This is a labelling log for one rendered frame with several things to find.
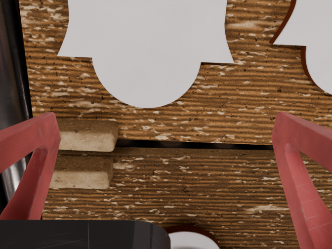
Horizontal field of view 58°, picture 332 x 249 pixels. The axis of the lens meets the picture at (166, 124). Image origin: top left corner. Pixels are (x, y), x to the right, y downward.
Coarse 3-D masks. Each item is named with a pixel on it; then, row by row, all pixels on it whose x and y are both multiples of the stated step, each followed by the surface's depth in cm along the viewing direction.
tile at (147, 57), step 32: (96, 0) 20; (128, 0) 20; (160, 0) 21; (192, 0) 21; (224, 0) 21; (96, 32) 21; (128, 32) 21; (160, 32) 21; (192, 32) 21; (224, 32) 21; (96, 64) 22; (128, 64) 22; (160, 64) 22; (192, 64) 22; (128, 96) 23; (160, 96) 23
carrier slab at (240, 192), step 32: (128, 160) 26; (160, 160) 27; (192, 160) 27; (224, 160) 27; (256, 160) 27; (64, 192) 28; (96, 192) 28; (128, 192) 28; (160, 192) 28; (192, 192) 28; (224, 192) 28; (256, 192) 28; (320, 192) 28; (160, 224) 29; (192, 224) 29; (224, 224) 30; (256, 224) 30; (288, 224) 30
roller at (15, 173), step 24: (0, 0) 23; (0, 24) 24; (0, 48) 24; (24, 48) 26; (0, 72) 25; (24, 72) 26; (0, 96) 26; (24, 96) 27; (0, 120) 26; (24, 120) 27; (24, 168) 29
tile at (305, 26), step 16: (304, 0) 21; (320, 0) 21; (288, 16) 22; (304, 16) 21; (320, 16) 21; (288, 32) 22; (304, 32) 22; (320, 32) 22; (304, 48) 22; (320, 48) 22; (304, 64) 23; (320, 64) 23; (320, 80) 23
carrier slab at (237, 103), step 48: (48, 0) 21; (240, 0) 22; (288, 0) 22; (48, 48) 23; (240, 48) 23; (288, 48) 23; (48, 96) 24; (96, 96) 24; (192, 96) 24; (240, 96) 24; (288, 96) 25
